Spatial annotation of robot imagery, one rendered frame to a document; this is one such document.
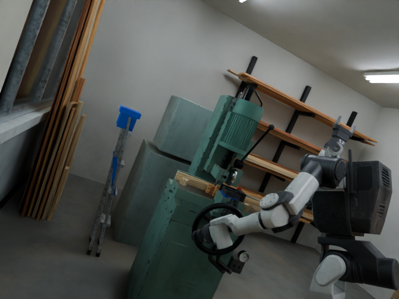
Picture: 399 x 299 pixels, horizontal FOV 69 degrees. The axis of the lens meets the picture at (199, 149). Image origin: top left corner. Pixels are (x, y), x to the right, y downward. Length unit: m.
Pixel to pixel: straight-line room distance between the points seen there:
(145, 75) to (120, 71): 0.31
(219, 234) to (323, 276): 0.47
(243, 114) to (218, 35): 2.57
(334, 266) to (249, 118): 0.88
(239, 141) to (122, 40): 2.57
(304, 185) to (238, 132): 0.69
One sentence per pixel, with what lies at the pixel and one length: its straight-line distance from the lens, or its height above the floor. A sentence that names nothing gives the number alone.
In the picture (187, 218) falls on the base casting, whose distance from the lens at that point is 1.72.
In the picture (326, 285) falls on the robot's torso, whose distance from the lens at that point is 1.43.
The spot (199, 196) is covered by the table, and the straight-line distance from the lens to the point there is 1.68.
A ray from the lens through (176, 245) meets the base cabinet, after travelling 1.78.
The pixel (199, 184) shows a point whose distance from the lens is 1.82.
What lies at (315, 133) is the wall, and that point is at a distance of 5.05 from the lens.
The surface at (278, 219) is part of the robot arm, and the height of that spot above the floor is 1.07.
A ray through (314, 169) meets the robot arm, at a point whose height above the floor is 1.29.
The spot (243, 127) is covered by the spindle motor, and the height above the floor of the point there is 1.35.
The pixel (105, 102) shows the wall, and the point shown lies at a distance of 3.94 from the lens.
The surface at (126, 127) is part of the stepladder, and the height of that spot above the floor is 1.03.
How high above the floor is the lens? 1.29
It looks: 5 degrees down
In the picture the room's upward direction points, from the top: 23 degrees clockwise
